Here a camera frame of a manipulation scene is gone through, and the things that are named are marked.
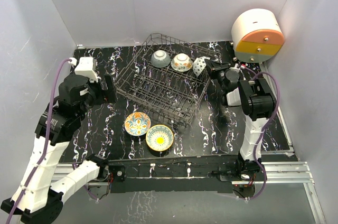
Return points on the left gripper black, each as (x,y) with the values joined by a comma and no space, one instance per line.
(111,93)

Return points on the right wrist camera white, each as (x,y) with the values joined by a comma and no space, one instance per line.
(239,66)

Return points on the yellow sun pattern bowl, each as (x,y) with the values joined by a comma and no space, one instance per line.
(159,138)

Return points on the round three-colour drawer unit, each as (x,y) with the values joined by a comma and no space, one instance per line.
(256,36)

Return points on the grey speckled bowl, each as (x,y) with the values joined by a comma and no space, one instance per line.
(160,59)

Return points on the orange flower green leaf bowl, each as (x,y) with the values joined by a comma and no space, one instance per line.
(181,63)

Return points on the aluminium frame rail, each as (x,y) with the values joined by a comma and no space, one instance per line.
(174,186)

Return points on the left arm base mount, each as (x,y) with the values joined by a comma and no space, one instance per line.
(116,173)

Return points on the grey wire dish rack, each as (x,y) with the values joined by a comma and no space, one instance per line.
(170,96)

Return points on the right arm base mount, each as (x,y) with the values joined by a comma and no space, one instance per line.
(226,172)

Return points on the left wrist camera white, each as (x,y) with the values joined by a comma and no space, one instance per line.
(86,67)

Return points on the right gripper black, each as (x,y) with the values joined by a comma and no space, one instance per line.
(215,67)

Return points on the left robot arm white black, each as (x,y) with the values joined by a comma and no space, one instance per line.
(38,199)

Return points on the orange blue floral bowl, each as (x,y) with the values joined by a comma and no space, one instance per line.
(137,124)

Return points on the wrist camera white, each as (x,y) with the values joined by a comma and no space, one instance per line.
(86,67)
(239,66)

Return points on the blue white pattern bowl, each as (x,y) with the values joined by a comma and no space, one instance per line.
(199,64)

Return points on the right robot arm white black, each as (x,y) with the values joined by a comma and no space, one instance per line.
(259,105)

